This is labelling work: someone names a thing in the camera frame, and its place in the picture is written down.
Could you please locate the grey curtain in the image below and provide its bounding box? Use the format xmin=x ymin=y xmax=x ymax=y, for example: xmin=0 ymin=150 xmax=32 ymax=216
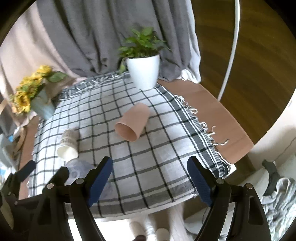
xmin=37 ymin=1 xmax=191 ymax=81

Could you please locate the plaid tablecloth with fringe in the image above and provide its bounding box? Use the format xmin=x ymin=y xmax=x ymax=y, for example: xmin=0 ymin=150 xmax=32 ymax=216
xmin=28 ymin=73 xmax=230 ymax=218

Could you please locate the white sheer curtain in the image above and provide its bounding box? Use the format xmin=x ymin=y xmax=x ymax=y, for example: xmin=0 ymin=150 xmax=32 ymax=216
xmin=178 ymin=0 xmax=201 ymax=84

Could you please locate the checkered paper cup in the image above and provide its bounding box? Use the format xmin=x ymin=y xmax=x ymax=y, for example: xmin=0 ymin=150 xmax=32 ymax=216
xmin=56 ymin=129 xmax=78 ymax=162

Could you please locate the light blue ribbed vase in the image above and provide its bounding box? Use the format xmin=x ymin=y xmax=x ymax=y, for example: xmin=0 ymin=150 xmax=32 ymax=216
xmin=31 ymin=88 xmax=55 ymax=120

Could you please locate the yellow sunflower bouquet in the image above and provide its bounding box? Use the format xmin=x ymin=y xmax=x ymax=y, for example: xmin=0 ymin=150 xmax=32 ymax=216
xmin=10 ymin=65 xmax=67 ymax=115

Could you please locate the green potted plant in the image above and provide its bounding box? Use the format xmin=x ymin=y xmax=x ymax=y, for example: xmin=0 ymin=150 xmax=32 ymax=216
xmin=118 ymin=27 xmax=171 ymax=74

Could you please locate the pink cup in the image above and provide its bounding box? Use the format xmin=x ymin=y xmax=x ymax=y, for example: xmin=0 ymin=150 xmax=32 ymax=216
xmin=115 ymin=103 xmax=149 ymax=142

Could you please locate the white plant pot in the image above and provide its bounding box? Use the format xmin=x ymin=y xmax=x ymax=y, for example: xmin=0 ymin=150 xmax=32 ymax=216
xmin=126 ymin=55 xmax=160 ymax=90

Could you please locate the clear plastic cup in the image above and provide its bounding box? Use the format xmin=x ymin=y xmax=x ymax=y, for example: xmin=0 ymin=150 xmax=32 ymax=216
xmin=65 ymin=159 xmax=113 ymax=199

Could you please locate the white lamp pole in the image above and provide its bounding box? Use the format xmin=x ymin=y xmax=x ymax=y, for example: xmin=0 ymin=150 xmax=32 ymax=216
xmin=217 ymin=0 xmax=240 ymax=101

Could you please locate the grey white rumpled cloth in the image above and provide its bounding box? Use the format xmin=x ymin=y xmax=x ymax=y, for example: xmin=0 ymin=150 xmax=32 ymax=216
xmin=260 ymin=159 xmax=296 ymax=241

